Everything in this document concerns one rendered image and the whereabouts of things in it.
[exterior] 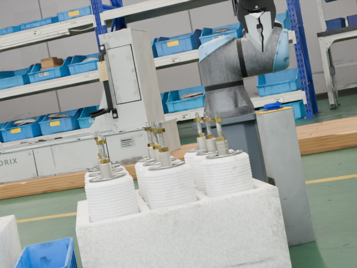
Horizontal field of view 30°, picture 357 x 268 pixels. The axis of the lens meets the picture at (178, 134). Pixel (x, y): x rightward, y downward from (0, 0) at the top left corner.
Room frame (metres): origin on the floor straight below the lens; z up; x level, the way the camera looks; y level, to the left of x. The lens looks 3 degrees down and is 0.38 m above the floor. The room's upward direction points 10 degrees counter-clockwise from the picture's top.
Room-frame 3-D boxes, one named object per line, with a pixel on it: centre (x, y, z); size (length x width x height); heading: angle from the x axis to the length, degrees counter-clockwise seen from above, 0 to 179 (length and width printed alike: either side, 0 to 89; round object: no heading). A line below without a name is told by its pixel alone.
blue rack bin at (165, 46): (6.47, -0.17, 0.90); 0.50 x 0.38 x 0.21; 163
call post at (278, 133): (1.55, -0.23, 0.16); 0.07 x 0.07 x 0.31; 8
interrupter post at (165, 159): (1.32, 0.03, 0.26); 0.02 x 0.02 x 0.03
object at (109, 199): (1.30, 0.15, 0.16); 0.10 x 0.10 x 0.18
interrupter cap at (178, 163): (1.32, 0.03, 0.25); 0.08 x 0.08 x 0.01
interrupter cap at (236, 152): (1.33, -0.08, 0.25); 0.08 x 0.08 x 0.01
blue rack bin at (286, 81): (6.21, -1.01, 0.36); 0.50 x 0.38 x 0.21; 162
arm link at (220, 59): (1.96, -0.16, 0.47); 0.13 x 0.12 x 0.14; 80
